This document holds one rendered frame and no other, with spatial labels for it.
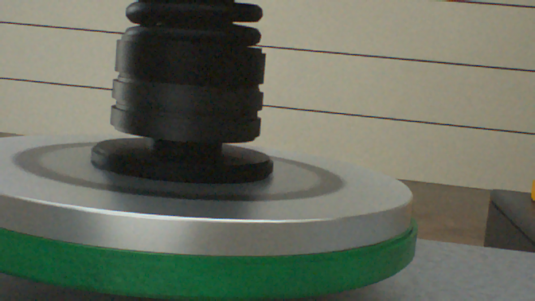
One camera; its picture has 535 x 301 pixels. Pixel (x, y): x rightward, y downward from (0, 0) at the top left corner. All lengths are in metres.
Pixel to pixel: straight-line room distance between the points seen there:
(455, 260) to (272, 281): 0.23
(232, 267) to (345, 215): 0.05
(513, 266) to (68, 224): 0.30
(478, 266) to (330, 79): 5.95
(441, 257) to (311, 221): 0.22
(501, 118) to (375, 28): 1.25
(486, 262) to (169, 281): 0.27
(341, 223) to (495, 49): 6.14
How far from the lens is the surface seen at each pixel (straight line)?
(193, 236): 0.25
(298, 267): 0.26
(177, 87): 0.32
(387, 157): 6.41
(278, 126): 6.47
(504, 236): 1.34
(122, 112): 0.33
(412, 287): 0.40
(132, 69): 0.33
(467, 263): 0.47
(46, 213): 0.26
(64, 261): 0.26
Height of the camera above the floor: 0.96
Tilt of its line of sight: 7 degrees down
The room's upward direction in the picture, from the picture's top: 5 degrees clockwise
